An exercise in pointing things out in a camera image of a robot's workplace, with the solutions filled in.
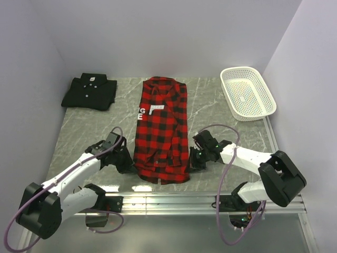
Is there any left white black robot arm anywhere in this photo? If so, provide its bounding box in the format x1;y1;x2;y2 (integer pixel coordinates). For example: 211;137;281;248
15;131;136;239

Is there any white plastic mesh basket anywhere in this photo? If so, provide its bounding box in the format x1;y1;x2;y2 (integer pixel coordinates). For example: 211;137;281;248
220;66;277;122

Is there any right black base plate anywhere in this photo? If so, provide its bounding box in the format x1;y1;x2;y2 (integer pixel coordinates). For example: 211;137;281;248
219;195;262;212

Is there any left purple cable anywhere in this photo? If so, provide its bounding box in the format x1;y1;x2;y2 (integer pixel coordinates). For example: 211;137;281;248
4;126;125;251

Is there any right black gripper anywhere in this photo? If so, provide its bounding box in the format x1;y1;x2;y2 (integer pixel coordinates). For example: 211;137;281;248
185;147;211;174

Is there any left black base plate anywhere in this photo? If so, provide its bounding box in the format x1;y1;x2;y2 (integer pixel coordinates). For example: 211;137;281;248
86;196;123;213

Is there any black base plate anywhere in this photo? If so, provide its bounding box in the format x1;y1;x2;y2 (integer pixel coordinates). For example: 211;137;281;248
86;196;123;213
219;195;262;212

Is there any folded black button shirt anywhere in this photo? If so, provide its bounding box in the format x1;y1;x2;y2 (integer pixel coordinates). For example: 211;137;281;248
61;73;117;111

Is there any red black plaid shirt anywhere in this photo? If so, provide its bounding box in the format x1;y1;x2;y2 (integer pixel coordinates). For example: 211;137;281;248
133;76;190;184

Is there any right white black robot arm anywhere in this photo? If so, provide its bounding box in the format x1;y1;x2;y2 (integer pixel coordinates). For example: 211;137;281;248
188;130;307;211

